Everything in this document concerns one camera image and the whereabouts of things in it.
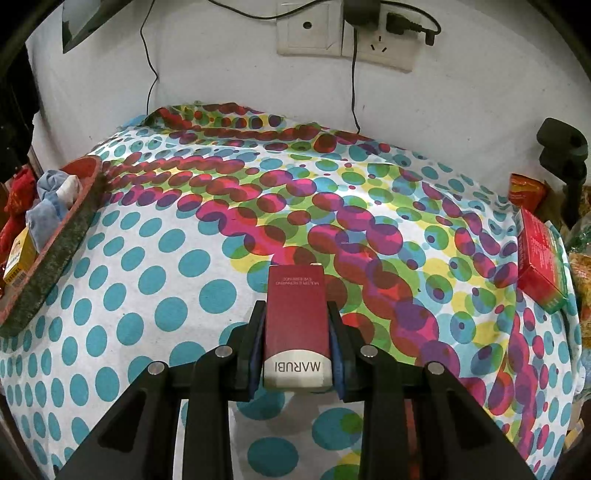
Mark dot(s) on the colourful polka dot bedsheet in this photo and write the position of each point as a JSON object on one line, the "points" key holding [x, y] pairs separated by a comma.
{"points": [[203, 199]]}

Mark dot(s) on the black power adapter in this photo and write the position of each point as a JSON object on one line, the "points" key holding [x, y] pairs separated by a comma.
{"points": [[362, 13]]}

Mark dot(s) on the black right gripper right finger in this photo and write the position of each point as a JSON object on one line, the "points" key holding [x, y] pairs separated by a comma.
{"points": [[418, 421]]}

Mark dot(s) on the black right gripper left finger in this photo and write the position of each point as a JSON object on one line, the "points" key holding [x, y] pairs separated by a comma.
{"points": [[136, 437]]}

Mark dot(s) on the yellow snack bag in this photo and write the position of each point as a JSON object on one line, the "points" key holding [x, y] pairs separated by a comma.
{"points": [[578, 247]]}

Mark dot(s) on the blue white sock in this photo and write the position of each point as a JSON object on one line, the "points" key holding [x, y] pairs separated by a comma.
{"points": [[57, 192]]}

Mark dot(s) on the red green box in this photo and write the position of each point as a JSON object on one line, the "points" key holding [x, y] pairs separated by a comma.
{"points": [[541, 274]]}

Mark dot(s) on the black clamp stand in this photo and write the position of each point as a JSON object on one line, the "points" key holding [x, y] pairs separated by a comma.
{"points": [[564, 155]]}

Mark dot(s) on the orange snack bag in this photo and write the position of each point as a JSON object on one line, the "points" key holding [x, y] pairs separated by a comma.
{"points": [[526, 193]]}

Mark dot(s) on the red sock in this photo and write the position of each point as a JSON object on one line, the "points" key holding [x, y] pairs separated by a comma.
{"points": [[20, 199]]}

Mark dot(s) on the white wall socket plate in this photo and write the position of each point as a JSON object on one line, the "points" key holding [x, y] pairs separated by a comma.
{"points": [[314, 31]]}

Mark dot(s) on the black plug with cable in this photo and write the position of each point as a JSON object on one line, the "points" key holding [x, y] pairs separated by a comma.
{"points": [[398, 24]]}

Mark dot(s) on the yellow cartoon box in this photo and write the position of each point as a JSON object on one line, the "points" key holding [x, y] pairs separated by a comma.
{"points": [[21, 258]]}

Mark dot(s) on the round red tray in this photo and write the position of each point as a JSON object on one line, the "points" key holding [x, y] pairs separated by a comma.
{"points": [[23, 300]]}

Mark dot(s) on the white power socket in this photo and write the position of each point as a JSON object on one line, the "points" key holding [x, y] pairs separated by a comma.
{"points": [[380, 47]]}

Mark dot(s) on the red Marubi box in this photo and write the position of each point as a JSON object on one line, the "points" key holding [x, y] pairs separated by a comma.
{"points": [[297, 355]]}

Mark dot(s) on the dark picture frame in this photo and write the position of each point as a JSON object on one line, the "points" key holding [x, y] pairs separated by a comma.
{"points": [[81, 18]]}

